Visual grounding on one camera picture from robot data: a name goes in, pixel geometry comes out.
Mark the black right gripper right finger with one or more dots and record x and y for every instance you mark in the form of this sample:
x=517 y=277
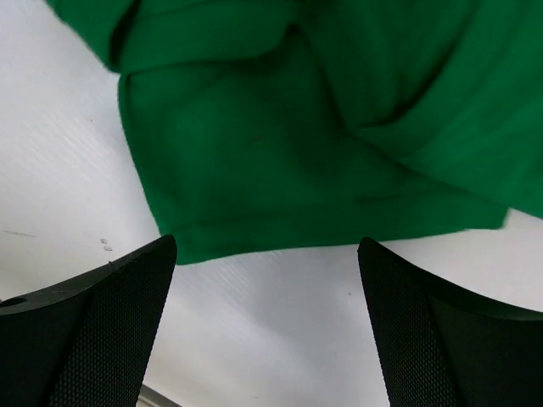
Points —
x=440 y=344

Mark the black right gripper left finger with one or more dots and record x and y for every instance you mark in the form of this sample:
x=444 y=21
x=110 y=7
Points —
x=86 y=341

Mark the green t shirt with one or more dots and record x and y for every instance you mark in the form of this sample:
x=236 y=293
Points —
x=266 y=125

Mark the aluminium table edge rail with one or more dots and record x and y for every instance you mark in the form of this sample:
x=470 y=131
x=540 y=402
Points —
x=150 y=398

